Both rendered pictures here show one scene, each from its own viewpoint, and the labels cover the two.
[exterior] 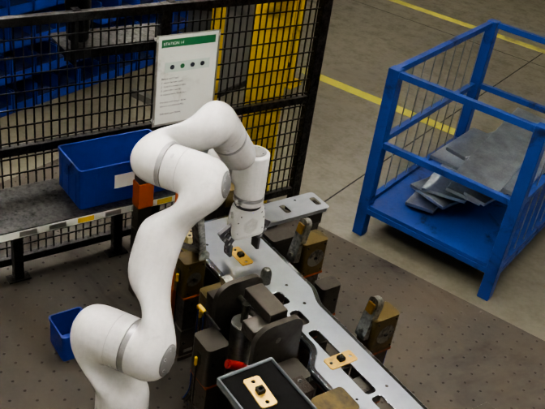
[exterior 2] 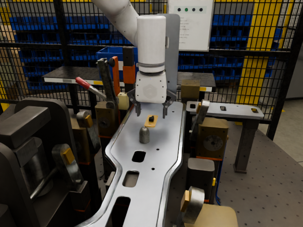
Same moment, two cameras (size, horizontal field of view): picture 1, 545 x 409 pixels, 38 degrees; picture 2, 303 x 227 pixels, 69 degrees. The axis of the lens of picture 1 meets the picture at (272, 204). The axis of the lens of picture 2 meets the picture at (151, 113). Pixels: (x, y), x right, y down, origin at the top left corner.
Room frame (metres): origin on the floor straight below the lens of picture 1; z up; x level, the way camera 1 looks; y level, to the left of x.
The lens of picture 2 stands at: (1.39, -0.45, 1.38)
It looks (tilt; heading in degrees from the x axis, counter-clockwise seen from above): 27 degrees down; 49
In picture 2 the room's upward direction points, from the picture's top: straight up
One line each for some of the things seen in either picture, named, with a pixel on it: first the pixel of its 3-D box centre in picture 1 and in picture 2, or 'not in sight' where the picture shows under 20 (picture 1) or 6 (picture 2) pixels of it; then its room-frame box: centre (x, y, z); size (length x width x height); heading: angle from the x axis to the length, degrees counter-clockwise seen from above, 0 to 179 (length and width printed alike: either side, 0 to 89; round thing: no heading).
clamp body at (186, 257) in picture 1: (182, 307); (107, 145); (1.73, 0.21, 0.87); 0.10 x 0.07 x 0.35; 129
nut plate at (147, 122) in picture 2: (240, 254); (151, 119); (1.84, 0.07, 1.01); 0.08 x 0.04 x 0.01; 39
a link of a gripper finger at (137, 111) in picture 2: (225, 246); (135, 106); (1.80, 0.11, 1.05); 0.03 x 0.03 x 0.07; 39
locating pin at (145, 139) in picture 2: (265, 277); (144, 135); (1.74, -0.01, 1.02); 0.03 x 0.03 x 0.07
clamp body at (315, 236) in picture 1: (306, 282); (210, 166); (1.93, -0.14, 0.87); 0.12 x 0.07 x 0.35; 129
